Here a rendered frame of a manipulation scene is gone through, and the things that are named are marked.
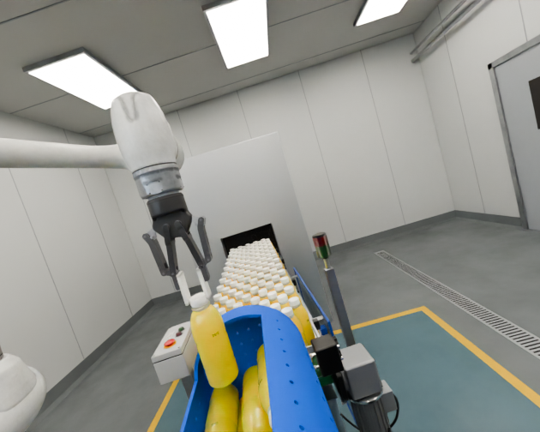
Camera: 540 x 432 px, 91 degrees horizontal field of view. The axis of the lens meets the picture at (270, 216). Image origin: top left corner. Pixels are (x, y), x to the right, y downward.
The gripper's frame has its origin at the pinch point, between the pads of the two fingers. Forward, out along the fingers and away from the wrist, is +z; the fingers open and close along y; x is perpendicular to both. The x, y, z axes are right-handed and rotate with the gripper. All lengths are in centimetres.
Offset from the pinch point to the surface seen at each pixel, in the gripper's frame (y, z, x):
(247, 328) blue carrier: 6.4, 18.0, 10.3
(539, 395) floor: 137, 134, 68
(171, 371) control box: -23.7, 32.2, 27.0
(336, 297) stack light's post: 41, 38, 53
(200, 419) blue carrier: -7.6, 28.8, -1.4
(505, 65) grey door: 355, -78, 248
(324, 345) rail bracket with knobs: 25.8, 35.0, 18.8
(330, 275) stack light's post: 41, 28, 53
